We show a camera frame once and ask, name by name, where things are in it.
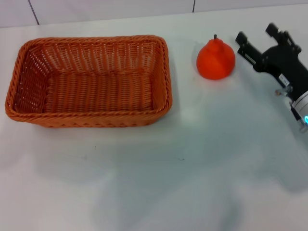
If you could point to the orange woven wicker basket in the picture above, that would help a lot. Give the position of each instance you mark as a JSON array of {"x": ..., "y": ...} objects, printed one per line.
[{"x": 96, "y": 91}]

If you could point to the orange toy pear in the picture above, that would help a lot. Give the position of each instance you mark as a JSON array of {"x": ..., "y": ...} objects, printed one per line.
[{"x": 215, "y": 60}]

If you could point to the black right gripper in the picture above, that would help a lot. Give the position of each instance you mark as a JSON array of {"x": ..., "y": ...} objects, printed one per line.
[{"x": 279, "y": 62}]

